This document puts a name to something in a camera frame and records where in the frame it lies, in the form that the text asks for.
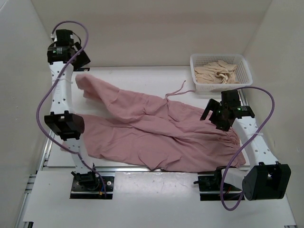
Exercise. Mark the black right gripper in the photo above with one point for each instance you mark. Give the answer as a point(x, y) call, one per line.
point(212, 105)

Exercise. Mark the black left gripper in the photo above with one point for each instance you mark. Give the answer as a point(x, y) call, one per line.
point(82, 61)

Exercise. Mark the pink trousers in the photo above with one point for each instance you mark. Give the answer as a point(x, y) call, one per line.
point(155, 132)

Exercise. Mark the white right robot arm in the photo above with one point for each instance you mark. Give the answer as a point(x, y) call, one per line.
point(267, 178)

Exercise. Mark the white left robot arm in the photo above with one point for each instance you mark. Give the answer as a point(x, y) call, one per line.
point(62, 119)

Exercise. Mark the beige trousers in basket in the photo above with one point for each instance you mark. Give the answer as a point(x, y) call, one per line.
point(218, 72)

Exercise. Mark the white plastic basket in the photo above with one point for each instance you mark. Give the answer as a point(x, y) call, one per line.
point(243, 74)

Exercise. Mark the black corner bracket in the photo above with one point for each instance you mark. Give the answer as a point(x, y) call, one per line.
point(84, 69)

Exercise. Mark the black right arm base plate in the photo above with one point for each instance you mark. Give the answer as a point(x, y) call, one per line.
point(209, 188)

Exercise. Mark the aluminium left rail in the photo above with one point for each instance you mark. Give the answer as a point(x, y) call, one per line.
point(45, 155)

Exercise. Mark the aluminium rail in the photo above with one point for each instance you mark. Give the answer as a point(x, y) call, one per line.
point(109, 170)
point(45, 155)

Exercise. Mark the aluminium front rail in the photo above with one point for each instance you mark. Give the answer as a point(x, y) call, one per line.
point(109, 170)

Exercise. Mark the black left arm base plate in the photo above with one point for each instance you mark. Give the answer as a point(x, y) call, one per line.
point(90, 187)

